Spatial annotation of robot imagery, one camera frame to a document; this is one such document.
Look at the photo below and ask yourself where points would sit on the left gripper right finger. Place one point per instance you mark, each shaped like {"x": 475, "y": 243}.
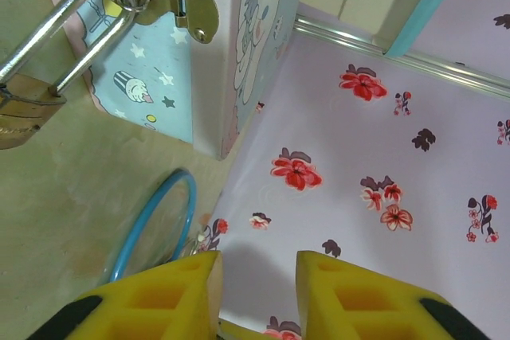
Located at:
{"x": 358, "y": 308}

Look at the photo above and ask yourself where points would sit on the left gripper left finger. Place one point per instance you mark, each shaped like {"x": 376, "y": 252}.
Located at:
{"x": 159, "y": 308}

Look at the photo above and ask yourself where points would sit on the brass padlock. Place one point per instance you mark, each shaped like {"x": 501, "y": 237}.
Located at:
{"x": 24, "y": 109}

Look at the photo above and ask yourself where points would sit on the cartoon tin box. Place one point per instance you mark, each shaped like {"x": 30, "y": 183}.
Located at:
{"x": 159, "y": 57}

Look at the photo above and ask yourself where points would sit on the blue stethoscope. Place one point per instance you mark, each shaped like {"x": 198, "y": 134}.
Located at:
{"x": 192, "y": 196}

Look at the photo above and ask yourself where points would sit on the aluminium corner post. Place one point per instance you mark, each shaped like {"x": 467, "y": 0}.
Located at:
{"x": 438, "y": 65}

